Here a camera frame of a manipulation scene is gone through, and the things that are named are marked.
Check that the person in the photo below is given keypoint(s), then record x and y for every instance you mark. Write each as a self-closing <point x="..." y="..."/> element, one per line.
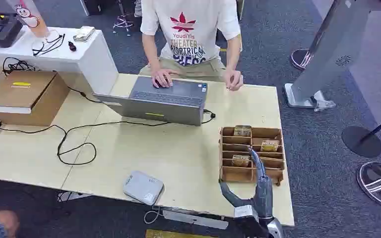
<point x="190" y="36"/>

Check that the yellow printed card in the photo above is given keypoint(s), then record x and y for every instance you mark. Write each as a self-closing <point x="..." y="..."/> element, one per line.
<point x="269" y="146"/>

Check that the person's right hand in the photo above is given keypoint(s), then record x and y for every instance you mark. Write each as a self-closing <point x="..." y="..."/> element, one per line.
<point x="162" y="78"/>

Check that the white power strip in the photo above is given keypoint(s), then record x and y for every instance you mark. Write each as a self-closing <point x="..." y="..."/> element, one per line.
<point x="193" y="220"/>

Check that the small chrome stanchion base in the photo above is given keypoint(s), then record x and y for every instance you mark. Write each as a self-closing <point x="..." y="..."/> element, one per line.
<point x="299" y="59"/>

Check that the printed card with dark band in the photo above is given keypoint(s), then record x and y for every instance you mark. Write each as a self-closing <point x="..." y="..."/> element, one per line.
<point x="242" y="130"/>

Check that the black framed glasses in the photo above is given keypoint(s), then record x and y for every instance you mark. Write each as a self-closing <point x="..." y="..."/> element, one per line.
<point x="40" y="45"/>

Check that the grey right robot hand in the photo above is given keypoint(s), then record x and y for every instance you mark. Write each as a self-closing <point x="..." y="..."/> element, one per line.
<point x="263" y="197"/>

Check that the small black object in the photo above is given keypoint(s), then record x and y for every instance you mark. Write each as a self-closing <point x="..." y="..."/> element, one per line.
<point x="72" y="46"/>

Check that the brown printed card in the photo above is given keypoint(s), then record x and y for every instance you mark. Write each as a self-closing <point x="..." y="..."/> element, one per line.
<point x="240" y="161"/>

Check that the large chrome stanchion base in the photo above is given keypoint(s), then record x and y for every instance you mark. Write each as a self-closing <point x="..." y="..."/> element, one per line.
<point x="379" y="184"/>

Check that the yellow floor plate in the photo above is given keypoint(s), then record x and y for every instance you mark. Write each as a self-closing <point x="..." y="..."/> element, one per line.
<point x="170" y="234"/>

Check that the white desk foot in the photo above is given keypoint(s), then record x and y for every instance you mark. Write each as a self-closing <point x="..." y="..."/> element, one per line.
<point x="72" y="196"/>

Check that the black stanchion with pole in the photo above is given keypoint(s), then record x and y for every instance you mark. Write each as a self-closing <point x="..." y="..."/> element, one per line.
<point x="361" y="143"/>

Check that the grey flat router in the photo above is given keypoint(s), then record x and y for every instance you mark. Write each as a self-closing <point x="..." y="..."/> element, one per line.
<point x="143" y="188"/>

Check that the cup with mascot print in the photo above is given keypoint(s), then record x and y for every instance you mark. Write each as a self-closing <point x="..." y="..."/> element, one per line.
<point x="29" y="16"/>

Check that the chrome stool base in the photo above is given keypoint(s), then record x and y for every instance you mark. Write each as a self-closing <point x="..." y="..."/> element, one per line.
<point x="123" y="22"/>

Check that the grey laptop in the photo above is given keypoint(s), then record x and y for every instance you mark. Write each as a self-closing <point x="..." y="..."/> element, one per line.
<point x="164" y="110"/>

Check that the grey kiosk stand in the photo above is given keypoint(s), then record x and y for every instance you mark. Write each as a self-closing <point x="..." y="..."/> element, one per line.
<point x="335" y="42"/>

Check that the brown cardboard box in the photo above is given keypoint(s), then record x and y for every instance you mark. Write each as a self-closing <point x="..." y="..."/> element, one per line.
<point x="23" y="95"/>

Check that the wooden card box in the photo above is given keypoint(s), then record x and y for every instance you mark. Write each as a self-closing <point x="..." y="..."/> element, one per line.
<point x="266" y="133"/>

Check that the white cabinet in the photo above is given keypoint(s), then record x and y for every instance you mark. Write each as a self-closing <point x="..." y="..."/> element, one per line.
<point x="92" y="62"/>

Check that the person's left hand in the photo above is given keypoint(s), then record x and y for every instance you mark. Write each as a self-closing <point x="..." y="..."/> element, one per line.
<point x="233" y="80"/>

